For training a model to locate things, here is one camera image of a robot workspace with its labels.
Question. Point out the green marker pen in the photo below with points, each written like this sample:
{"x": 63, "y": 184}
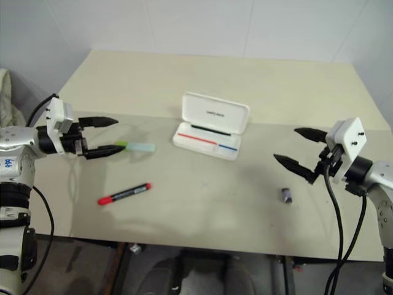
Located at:
{"x": 138, "y": 146}

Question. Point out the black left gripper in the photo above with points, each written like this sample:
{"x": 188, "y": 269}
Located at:
{"x": 71, "y": 142}

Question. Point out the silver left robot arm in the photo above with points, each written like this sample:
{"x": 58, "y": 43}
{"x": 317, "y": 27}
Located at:
{"x": 18, "y": 172}

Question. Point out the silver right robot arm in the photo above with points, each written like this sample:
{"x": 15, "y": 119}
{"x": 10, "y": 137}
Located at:
{"x": 376, "y": 196}

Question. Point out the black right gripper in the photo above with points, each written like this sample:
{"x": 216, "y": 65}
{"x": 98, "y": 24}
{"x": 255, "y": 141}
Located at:
{"x": 330, "y": 159}

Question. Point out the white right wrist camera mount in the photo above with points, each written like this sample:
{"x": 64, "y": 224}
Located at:
{"x": 348, "y": 138}

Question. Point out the red and black marker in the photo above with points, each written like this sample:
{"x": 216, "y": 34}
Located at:
{"x": 124, "y": 194}

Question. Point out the dark table frame leg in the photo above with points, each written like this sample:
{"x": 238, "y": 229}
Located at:
{"x": 287, "y": 275}

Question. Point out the white pen case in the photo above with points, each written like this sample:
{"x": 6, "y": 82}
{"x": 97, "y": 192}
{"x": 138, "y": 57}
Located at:
{"x": 212, "y": 126}

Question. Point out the white crumpled cloth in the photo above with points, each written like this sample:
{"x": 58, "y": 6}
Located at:
{"x": 7, "y": 98}

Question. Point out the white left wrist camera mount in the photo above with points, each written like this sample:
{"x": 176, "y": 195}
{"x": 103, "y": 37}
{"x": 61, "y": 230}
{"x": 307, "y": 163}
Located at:
{"x": 57, "y": 117}

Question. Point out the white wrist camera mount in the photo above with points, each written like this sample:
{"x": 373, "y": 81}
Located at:
{"x": 57, "y": 117}
{"x": 348, "y": 138}

